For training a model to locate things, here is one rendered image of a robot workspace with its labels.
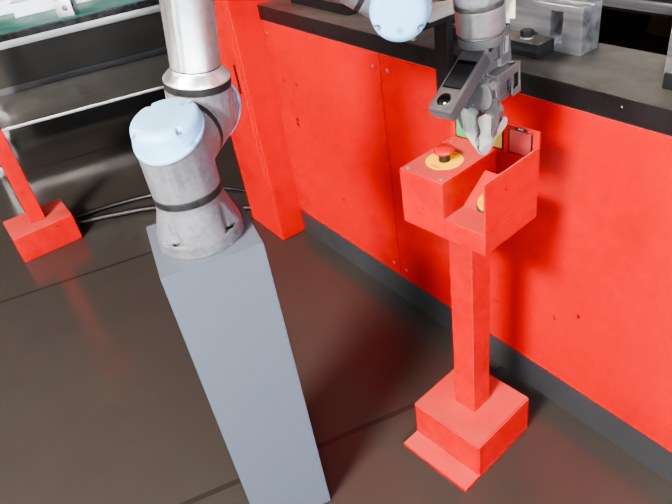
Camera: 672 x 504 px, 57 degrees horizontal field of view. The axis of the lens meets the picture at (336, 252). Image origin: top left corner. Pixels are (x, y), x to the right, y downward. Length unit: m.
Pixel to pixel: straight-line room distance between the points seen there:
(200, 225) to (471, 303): 0.60
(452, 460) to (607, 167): 0.80
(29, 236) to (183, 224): 1.83
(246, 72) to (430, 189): 1.12
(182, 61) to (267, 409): 0.69
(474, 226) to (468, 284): 0.19
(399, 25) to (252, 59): 1.35
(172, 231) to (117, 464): 0.95
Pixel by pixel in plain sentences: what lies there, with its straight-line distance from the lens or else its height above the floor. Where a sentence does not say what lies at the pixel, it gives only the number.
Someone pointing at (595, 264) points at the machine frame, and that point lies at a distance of 1.40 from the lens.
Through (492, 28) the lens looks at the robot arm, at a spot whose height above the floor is 1.05.
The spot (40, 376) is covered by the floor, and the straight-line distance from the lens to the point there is 2.26.
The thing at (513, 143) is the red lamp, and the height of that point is 0.81.
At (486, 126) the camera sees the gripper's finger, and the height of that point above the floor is 0.89.
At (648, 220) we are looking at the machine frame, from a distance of 1.28.
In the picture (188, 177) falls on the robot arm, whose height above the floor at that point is 0.92.
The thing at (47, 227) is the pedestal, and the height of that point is 0.11.
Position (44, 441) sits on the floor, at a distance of 2.04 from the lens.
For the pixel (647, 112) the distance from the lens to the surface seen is 1.19.
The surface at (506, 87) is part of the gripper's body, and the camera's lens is 1.08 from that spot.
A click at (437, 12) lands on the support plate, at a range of 1.30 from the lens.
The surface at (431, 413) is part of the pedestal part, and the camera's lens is 1.58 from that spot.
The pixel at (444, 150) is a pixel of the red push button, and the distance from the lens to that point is 1.18.
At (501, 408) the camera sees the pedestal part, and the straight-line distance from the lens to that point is 1.60.
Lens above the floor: 1.36
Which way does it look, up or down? 36 degrees down
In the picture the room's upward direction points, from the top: 10 degrees counter-clockwise
